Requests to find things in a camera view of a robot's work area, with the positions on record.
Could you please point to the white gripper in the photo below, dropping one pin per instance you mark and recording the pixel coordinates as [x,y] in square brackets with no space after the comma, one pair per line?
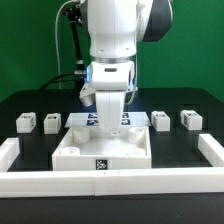
[107,85]

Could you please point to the white square table top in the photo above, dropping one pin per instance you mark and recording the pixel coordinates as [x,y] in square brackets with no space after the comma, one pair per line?
[86,149]

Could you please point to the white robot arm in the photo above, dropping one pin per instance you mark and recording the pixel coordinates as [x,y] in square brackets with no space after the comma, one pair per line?
[115,27]

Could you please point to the white marker sheet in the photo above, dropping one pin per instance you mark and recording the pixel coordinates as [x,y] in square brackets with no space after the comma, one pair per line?
[90,119]

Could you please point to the white U-shaped fence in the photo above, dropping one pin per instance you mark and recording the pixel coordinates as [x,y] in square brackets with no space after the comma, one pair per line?
[101,183]

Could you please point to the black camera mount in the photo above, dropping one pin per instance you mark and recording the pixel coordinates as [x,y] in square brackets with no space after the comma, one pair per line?
[73,13]

